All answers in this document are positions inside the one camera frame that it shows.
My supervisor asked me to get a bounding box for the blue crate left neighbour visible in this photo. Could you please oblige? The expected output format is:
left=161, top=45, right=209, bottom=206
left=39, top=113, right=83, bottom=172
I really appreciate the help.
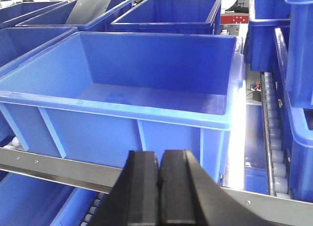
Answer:
left=0, top=26, right=78, bottom=74

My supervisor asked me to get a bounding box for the lower roller track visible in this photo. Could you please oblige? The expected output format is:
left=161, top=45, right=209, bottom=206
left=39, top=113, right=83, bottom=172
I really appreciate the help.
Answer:
left=80, top=192, right=107, bottom=226

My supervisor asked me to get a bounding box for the white roller track bottom right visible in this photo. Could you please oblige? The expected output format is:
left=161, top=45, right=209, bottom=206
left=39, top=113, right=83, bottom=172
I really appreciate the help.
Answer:
left=261, top=72, right=291, bottom=199

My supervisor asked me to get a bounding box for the lower left blue crate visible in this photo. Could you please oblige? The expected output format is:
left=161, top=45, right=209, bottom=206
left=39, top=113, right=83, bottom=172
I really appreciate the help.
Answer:
left=0, top=172, right=98, bottom=226

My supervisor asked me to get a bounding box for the blue crate back centre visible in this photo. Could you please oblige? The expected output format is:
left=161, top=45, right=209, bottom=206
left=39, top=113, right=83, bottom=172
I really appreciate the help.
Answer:
left=111, top=0, right=222, bottom=35

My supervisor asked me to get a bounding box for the stacked blue crate right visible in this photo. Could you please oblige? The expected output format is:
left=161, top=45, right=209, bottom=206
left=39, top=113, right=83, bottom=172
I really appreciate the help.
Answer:
left=274, top=0, right=313, bottom=202

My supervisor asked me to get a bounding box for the silver ribbed metal tray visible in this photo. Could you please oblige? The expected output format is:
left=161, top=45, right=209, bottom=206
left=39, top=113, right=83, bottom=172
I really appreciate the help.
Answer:
left=66, top=0, right=111, bottom=24

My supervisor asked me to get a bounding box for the blue crate far back left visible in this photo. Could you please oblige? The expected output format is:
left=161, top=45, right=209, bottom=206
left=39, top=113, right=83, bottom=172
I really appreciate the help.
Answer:
left=0, top=0, right=69, bottom=29

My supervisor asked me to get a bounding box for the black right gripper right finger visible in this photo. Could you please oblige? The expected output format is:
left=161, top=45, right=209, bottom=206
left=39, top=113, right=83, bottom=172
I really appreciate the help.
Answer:
left=159, top=150, right=270, bottom=226

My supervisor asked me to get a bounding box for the steel front cross bar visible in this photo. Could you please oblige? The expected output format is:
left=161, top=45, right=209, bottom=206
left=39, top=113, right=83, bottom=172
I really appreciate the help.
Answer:
left=0, top=148, right=313, bottom=226

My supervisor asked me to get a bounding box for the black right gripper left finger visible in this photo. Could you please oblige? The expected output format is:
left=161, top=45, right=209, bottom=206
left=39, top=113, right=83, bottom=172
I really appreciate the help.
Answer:
left=89, top=151, right=158, bottom=226

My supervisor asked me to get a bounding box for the large blue target crate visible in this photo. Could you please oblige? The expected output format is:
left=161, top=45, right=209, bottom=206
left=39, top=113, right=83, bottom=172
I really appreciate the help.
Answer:
left=0, top=32, right=244, bottom=181

